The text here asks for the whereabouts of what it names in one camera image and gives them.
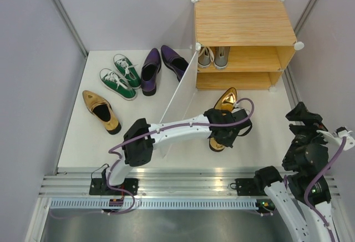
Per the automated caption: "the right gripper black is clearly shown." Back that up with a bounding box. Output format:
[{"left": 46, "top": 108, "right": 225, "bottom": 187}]
[{"left": 282, "top": 100, "right": 338, "bottom": 165}]

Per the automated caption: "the grey sneaker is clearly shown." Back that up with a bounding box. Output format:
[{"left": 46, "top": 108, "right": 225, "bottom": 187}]
[
  {"left": 198, "top": 47, "right": 215, "bottom": 69},
  {"left": 214, "top": 46, "right": 230, "bottom": 69}
]

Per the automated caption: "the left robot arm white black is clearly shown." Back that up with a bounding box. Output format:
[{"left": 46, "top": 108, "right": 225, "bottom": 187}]
[{"left": 102, "top": 108, "right": 253, "bottom": 195}]

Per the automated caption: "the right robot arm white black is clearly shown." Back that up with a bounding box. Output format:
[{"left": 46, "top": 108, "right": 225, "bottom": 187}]
[{"left": 253, "top": 102, "right": 354, "bottom": 241}]

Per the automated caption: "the white cabinet door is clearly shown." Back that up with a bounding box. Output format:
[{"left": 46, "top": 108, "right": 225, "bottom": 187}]
[{"left": 158, "top": 51, "right": 197, "bottom": 158}]

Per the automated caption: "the wooden shoe cabinet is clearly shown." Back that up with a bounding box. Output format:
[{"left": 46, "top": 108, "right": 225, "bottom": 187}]
[{"left": 191, "top": 0, "right": 305, "bottom": 90}]

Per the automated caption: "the purple loafer right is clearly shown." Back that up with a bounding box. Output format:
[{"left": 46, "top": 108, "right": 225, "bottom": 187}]
[{"left": 161, "top": 45, "right": 189, "bottom": 82}]

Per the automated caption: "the purple loafer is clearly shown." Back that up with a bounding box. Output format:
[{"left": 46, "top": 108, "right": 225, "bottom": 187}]
[
  {"left": 141, "top": 48, "right": 161, "bottom": 96},
  {"left": 161, "top": 45, "right": 189, "bottom": 82}
]

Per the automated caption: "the purple loafer left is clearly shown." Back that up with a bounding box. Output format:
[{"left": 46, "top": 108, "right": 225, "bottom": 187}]
[{"left": 141, "top": 48, "right": 161, "bottom": 96}]

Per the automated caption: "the green sneaker upper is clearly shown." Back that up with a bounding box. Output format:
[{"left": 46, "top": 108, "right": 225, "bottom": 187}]
[{"left": 113, "top": 54, "right": 141, "bottom": 89}]

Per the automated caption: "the green sneaker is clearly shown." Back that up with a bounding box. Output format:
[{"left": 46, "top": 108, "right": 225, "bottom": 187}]
[
  {"left": 113, "top": 54, "right": 141, "bottom": 89},
  {"left": 99, "top": 68, "right": 137, "bottom": 100}
]

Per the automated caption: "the green sneaker lower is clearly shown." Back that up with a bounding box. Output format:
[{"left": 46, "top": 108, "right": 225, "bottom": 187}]
[{"left": 99, "top": 68, "right": 137, "bottom": 100}]

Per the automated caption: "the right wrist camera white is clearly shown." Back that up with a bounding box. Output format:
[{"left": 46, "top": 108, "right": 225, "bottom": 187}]
[{"left": 317, "top": 127, "right": 354, "bottom": 151}]

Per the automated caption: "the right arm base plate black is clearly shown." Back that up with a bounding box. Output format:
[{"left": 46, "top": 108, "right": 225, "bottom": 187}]
[{"left": 235, "top": 178, "right": 265, "bottom": 196}]

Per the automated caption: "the aluminium mounting rail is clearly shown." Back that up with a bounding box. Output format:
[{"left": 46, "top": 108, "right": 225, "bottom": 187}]
[{"left": 38, "top": 167, "right": 341, "bottom": 198}]

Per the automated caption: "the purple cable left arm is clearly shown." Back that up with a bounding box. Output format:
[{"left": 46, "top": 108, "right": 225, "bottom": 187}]
[{"left": 106, "top": 98, "right": 255, "bottom": 195}]

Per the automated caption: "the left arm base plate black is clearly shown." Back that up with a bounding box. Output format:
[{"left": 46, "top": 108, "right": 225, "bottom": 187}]
[{"left": 89, "top": 178, "right": 139, "bottom": 196}]

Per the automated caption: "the white slotted cable duct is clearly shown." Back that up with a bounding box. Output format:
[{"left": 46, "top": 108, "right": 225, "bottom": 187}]
[{"left": 50, "top": 198, "right": 258, "bottom": 210}]

